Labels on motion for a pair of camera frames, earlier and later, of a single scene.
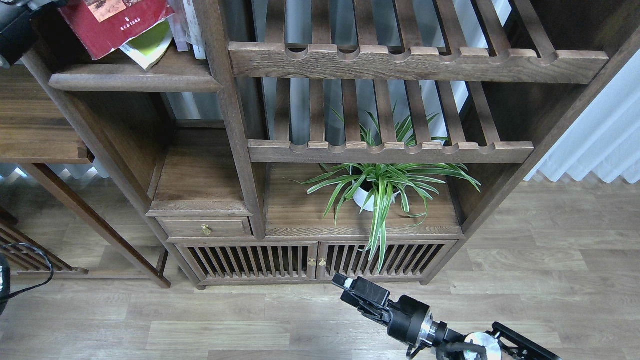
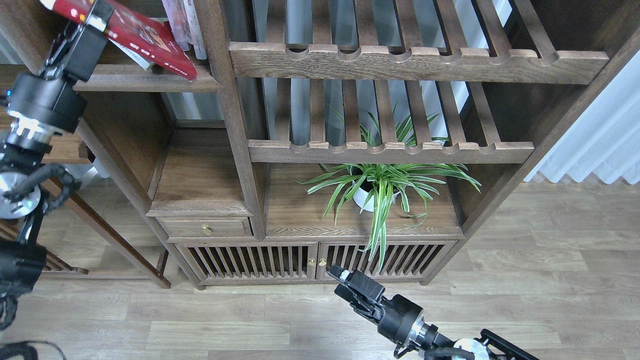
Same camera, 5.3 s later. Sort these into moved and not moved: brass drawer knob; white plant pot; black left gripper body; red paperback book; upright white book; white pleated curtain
Moved: black left gripper body; red paperback book
Not moved: white pleated curtain; white plant pot; upright white book; brass drawer knob
